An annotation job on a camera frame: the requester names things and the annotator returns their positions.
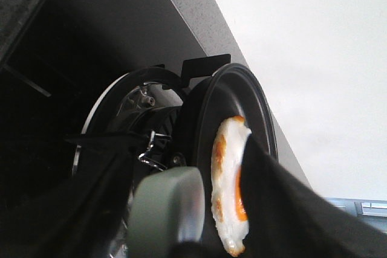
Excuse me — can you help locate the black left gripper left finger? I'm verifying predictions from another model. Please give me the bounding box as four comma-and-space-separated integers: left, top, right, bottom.
1, 137, 142, 257

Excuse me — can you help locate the left black burner pan support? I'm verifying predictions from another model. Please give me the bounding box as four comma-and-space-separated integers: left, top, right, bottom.
66, 54, 231, 174

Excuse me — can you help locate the black glass gas cooktop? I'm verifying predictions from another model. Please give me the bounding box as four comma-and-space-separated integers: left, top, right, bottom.
0, 0, 212, 258

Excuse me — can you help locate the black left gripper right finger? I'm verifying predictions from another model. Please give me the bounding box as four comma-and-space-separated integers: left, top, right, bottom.
241, 136, 386, 257

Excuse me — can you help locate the left black burner head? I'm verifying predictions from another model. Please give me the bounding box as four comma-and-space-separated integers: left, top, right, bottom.
117, 82, 182, 162

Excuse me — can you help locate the black frying pan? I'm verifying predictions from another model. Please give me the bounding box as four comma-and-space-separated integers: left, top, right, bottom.
126, 62, 279, 258

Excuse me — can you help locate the fried egg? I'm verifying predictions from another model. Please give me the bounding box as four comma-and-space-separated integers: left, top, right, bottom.
211, 115, 252, 257

